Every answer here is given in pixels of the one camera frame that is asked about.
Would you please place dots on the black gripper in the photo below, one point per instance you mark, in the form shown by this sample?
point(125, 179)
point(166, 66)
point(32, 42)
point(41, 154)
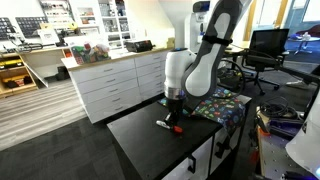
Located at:
point(175, 107)

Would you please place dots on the white marker pen orange cap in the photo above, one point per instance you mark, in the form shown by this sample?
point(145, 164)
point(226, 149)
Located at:
point(178, 129)

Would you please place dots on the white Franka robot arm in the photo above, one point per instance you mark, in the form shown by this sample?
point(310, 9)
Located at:
point(206, 63)

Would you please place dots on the black table with white drawers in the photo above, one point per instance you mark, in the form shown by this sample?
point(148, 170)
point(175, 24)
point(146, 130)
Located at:
point(200, 156)

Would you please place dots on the space print dark cloth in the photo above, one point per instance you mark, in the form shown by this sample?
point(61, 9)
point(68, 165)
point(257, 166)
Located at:
point(220, 108)

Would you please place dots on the long white drawer cabinet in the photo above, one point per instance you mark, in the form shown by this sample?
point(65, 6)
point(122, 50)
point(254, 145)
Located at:
point(110, 83)

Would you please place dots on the black box device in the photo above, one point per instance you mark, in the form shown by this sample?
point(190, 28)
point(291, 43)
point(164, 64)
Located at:
point(138, 45)

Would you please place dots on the black office chair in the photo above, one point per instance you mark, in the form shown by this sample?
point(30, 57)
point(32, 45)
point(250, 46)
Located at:
point(263, 71)

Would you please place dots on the bin of colourful toys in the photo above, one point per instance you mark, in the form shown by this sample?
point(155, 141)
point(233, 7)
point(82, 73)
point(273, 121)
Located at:
point(90, 53)

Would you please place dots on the metal perforated bench plate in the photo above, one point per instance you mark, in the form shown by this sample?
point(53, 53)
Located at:
point(271, 158)

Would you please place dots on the white shelf unit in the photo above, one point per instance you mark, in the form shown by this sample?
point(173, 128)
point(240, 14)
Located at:
point(100, 20)

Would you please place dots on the black computer monitor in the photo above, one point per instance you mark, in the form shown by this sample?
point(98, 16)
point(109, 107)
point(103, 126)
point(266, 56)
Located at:
point(269, 40)

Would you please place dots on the white robot housing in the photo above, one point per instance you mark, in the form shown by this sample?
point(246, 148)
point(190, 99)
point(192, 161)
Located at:
point(305, 143)

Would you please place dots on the black metal stand pole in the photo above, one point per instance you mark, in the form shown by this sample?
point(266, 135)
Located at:
point(300, 75)

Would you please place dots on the white paper sign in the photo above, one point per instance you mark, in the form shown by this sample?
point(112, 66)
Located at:
point(48, 36)

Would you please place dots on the round blue table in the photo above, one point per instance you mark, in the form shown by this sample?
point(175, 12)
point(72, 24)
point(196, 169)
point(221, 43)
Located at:
point(301, 39)

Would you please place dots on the wooden workbench with shelves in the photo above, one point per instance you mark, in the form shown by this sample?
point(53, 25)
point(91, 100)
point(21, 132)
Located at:
point(16, 75)

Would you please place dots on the yellow black tool case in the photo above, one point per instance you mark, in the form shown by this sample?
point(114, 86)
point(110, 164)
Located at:
point(10, 64)

